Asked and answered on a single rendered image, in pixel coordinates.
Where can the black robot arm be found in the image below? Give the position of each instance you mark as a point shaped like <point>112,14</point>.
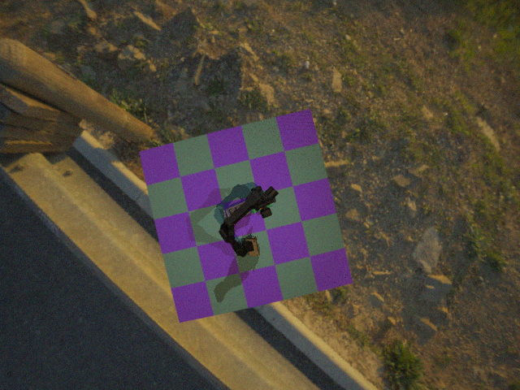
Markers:
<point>256,200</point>

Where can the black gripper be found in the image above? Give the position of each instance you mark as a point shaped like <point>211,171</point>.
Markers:
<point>266,211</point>

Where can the green flat mat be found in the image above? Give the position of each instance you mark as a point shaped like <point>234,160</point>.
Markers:
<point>232,209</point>

